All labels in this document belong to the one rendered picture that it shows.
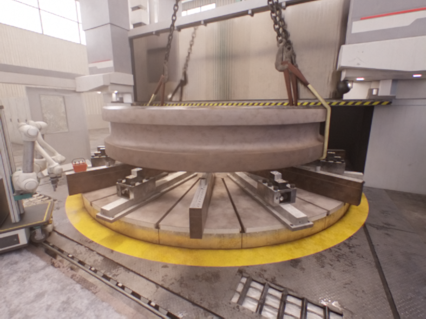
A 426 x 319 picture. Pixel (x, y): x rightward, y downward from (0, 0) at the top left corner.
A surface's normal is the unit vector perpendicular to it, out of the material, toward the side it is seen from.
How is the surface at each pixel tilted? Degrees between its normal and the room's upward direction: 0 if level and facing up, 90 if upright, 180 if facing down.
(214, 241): 90
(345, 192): 90
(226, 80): 90
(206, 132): 90
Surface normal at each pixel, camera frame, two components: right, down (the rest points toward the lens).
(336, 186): -0.76, 0.13
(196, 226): -0.08, 0.20
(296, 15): -0.44, 0.18
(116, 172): 0.65, 0.15
